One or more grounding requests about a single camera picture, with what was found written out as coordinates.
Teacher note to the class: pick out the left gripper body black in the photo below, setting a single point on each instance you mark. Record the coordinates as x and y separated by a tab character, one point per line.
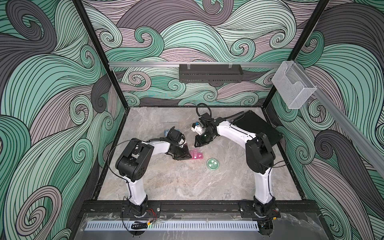
180	153

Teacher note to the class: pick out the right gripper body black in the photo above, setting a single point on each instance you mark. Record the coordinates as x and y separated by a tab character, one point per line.
204	138

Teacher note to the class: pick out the pink pillbox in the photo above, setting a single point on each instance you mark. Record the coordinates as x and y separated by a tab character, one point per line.
196	155

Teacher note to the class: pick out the green round pillbox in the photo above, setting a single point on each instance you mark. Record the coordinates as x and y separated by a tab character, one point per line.
212	164

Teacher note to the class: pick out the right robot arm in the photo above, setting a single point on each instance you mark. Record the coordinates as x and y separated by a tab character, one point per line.
257	137

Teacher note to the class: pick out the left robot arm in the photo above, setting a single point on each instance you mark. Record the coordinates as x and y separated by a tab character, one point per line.
133	162

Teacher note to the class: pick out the black flat case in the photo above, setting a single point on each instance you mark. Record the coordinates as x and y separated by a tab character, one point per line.
251	122

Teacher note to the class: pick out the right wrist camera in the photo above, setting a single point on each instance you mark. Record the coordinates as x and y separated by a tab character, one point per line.
198	128

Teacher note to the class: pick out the black wall tray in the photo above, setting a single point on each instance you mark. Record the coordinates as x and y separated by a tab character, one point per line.
211	73

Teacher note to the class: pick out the clear plastic wall holder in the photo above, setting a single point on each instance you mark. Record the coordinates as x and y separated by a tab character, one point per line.
293	84

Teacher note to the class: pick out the white slotted cable duct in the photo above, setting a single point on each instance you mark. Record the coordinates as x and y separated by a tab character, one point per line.
175	226

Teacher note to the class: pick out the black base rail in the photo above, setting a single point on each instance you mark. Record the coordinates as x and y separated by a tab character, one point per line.
244	207

